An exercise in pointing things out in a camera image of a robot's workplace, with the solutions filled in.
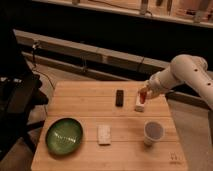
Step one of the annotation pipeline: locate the white sponge block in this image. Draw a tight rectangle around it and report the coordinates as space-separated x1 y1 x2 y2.
98 125 111 145

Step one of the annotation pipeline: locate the black cable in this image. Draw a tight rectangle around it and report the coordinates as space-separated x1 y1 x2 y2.
31 41 56 90

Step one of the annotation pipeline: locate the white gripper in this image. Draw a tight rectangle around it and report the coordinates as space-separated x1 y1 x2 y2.
147 74 167 99

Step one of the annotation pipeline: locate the white plastic bottle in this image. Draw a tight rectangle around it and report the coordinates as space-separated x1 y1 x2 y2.
135 94 145 112

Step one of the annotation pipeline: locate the red pepper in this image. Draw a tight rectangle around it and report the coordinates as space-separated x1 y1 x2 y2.
139 88 147 104

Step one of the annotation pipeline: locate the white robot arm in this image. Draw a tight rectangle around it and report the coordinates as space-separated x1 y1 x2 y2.
147 54 213 110

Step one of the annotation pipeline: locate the black office chair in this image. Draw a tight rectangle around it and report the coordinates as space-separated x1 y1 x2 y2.
0 30 48 161

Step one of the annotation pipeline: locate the green ceramic bowl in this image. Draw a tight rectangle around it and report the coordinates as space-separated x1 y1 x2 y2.
45 118 83 155

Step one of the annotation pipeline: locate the black rectangular block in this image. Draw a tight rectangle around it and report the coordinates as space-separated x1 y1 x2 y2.
115 90 124 107

